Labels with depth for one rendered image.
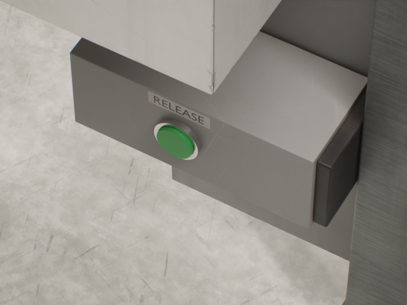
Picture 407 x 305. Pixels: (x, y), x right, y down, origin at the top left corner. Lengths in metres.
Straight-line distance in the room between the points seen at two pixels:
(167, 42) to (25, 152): 1.67
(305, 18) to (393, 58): 0.11
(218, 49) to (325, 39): 0.23
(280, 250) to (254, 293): 0.08
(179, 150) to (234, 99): 0.06
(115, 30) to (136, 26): 0.02
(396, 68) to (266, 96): 0.12
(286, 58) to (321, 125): 0.06
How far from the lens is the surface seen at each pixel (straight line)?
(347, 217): 1.61
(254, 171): 1.46
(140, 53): 1.27
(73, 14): 1.29
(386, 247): 1.54
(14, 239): 2.83
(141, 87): 1.46
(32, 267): 2.80
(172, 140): 1.47
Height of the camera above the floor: 2.32
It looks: 53 degrees down
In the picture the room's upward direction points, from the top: straight up
